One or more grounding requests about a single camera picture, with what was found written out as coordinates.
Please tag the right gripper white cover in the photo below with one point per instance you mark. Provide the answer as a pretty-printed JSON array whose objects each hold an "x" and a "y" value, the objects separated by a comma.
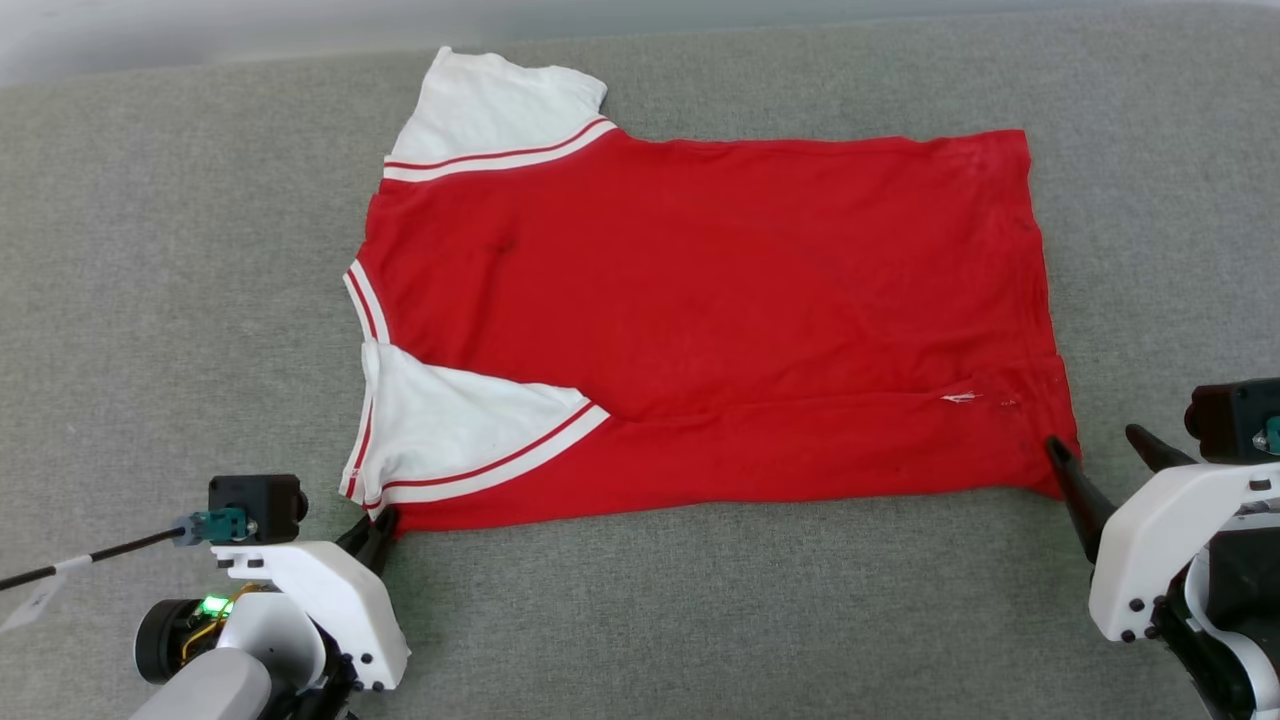
[{"x": 1160, "y": 550}]

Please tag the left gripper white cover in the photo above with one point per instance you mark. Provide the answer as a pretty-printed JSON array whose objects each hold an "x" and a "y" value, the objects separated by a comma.
[{"x": 320, "y": 600}]

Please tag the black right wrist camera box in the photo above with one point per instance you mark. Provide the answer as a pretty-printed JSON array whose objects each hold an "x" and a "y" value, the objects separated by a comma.
[{"x": 1235, "y": 420}]

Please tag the teal right camera connector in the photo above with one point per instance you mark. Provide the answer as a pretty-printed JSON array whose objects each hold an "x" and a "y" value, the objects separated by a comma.
[{"x": 1273, "y": 436}]

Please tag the teal left camera connector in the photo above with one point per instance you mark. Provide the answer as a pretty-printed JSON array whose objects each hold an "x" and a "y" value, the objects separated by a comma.
[{"x": 215, "y": 525}]

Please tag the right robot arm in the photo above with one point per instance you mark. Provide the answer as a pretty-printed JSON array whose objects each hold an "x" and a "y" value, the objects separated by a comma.
[{"x": 1230, "y": 640}]

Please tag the teal camera connector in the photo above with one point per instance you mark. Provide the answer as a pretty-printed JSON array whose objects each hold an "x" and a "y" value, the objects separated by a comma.
[
  {"x": 1273, "y": 436},
  {"x": 215, "y": 525}
]

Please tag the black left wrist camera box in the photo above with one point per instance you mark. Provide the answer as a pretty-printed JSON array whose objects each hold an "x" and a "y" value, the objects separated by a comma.
[{"x": 255, "y": 505}]

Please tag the grey fabric sofa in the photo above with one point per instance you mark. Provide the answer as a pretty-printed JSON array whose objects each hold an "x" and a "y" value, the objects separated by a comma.
[{"x": 200, "y": 300}]

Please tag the red and white shirt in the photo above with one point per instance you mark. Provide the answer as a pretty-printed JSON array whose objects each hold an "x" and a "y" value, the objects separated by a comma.
[{"x": 720, "y": 300}]

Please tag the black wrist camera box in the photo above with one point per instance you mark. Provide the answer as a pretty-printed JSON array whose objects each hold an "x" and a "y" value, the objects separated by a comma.
[
  {"x": 1235, "y": 420},
  {"x": 255, "y": 505}
]

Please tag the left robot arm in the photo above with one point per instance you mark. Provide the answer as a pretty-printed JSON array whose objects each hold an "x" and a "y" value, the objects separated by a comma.
[{"x": 230, "y": 690}]

